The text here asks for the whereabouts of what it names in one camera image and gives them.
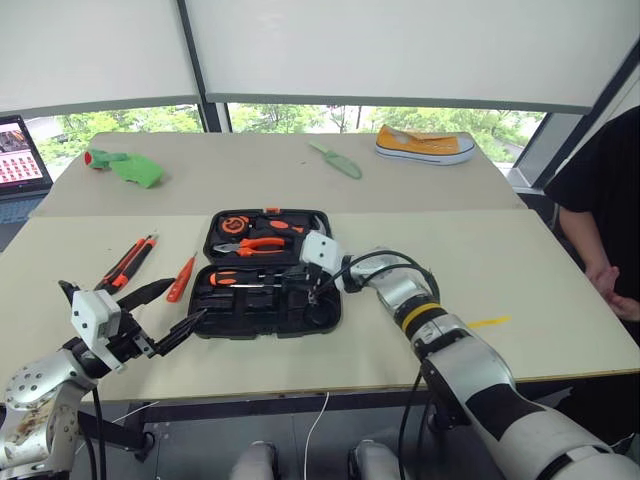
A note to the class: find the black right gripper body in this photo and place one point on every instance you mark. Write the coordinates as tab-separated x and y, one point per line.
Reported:
305	279

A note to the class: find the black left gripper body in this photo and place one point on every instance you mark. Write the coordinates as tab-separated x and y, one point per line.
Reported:
132	342

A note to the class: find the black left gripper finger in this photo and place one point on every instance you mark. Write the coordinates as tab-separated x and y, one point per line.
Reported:
147	292
180	331

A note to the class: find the orange tester screwdriver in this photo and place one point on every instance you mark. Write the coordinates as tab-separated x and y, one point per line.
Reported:
180	282

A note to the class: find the long black orange utility knife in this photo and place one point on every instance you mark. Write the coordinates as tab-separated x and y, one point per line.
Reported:
127	256

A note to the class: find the black plastic tool case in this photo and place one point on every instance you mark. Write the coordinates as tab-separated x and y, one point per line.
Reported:
260	315

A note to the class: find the person's right forearm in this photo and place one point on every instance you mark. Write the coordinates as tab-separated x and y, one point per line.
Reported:
580	240

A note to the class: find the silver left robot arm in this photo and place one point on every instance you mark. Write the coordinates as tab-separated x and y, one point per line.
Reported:
30	385

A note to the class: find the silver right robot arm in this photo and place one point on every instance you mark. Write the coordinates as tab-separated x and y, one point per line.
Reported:
480	360

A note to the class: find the small orange black hand tool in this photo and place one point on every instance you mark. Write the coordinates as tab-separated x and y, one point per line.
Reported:
282	225

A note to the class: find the person's right hand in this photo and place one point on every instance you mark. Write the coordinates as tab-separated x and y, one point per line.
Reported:
605	280

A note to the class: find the person's left hand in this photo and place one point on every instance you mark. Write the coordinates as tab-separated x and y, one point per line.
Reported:
627	306

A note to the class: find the orange black tape measure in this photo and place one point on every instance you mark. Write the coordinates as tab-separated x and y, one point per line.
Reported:
232	225

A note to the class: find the green plastic trowel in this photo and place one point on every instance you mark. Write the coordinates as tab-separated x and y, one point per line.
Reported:
345	165

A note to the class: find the grey rounded robot leg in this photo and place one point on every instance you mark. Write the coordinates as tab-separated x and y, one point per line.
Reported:
255	462
372	462

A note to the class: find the yellow canvas shoe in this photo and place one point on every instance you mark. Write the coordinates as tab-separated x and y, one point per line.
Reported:
415	150

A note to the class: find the yellow tape strip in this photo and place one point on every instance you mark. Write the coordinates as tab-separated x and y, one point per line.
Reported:
490	322

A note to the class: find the open laptop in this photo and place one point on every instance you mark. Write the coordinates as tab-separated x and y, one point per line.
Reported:
20	160

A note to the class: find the wide white roller blind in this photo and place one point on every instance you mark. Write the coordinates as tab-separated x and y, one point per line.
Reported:
400	45

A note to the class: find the person in black shirt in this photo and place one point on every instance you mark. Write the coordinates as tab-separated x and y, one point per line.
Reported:
600	165

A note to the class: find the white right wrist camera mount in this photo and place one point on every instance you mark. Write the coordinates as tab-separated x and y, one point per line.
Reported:
320	250

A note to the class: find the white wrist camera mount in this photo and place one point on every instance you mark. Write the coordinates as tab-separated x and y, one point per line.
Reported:
92	312
320	250

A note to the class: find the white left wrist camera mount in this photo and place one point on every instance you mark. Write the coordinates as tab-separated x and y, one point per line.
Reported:
92	312

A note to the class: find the black table frame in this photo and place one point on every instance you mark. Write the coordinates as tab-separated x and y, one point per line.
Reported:
225	410

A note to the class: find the dark window frame post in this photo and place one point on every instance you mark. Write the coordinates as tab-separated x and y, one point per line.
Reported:
215	115

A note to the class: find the slanted dark window frame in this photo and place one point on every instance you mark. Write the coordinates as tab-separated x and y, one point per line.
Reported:
540	150

